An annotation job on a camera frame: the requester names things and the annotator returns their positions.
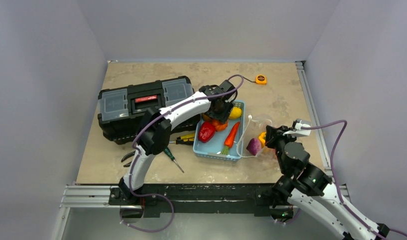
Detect green handled screwdriver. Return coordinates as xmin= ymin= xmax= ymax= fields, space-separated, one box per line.
xmin=163 ymin=147 xmax=185 ymax=173

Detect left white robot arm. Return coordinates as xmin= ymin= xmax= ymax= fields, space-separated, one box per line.
xmin=118 ymin=87 xmax=238 ymax=205

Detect light blue plastic basket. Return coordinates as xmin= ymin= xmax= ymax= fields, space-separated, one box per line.
xmin=192 ymin=100 xmax=248 ymax=162

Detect black plastic toolbox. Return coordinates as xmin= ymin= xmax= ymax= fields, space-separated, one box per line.
xmin=97 ymin=76 xmax=194 ymax=145

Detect red bell pepper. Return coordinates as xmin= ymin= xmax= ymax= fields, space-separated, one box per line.
xmin=197 ymin=121 xmax=216 ymax=143

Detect yellow squash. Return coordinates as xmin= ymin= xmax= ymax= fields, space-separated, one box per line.
xmin=228 ymin=106 xmax=243 ymax=120

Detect aluminium frame rail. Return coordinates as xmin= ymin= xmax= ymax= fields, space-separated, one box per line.
xmin=59 ymin=60 xmax=353 ymax=210

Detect small orange pumpkin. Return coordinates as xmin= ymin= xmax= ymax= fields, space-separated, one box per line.
xmin=210 ymin=119 xmax=228 ymax=132

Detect orange carrot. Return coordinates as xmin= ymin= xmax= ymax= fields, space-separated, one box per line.
xmin=220 ymin=121 xmax=241 ymax=155

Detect yellow black screwdriver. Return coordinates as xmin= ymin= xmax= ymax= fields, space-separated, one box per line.
xmin=169 ymin=133 xmax=195 ymax=146

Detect yellow bell pepper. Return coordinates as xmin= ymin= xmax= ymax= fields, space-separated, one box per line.
xmin=258 ymin=132 xmax=267 ymax=149

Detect purple onion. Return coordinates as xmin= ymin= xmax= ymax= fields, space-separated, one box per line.
xmin=246 ymin=138 xmax=262 ymax=157

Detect black pliers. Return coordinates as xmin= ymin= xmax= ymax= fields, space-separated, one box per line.
xmin=120 ymin=151 xmax=136 ymax=168

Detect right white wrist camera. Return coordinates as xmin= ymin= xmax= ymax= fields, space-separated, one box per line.
xmin=283 ymin=118 xmax=312 ymax=138

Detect yellow tape measure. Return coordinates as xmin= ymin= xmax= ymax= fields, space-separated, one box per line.
xmin=243 ymin=74 xmax=267 ymax=85

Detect clear zip top bag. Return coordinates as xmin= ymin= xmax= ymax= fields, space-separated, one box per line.
xmin=236 ymin=114 xmax=277 ymax=160

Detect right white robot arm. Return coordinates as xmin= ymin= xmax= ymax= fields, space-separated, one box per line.
xmin=265 ymin=123 xmax=391 ymax=240

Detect yellow lemon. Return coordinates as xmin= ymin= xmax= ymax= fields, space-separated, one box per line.
xmin=201 ymin=113 xmax=212 ymax=122

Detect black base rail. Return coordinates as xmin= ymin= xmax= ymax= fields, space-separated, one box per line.
xmin=108 ymin=183 xmax=306 ymax=220

